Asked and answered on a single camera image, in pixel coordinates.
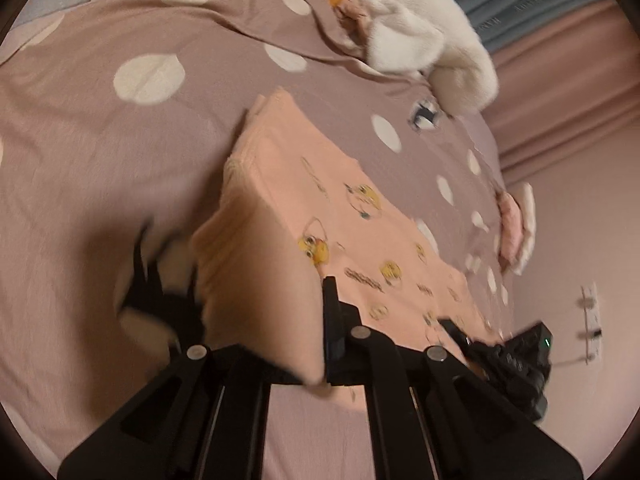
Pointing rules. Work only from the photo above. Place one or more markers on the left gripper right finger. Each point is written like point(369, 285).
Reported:
point(432, 416)

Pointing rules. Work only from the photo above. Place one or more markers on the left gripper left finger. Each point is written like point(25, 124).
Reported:
point(202, 418)

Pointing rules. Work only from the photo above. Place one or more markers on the peach cartoon print baby onesie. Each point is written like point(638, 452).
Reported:
point(295, 209)

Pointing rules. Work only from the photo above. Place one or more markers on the pink curtain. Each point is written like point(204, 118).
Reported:
point(565, 87)

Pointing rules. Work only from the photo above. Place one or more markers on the mauve polka dot blanket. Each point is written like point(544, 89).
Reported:
point(123, 111)

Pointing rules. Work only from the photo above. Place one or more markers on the white fluffy fleece garment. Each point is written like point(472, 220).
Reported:
point(435, 38)

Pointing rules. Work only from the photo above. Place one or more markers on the white wall socket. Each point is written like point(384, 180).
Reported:
point(592, 334)

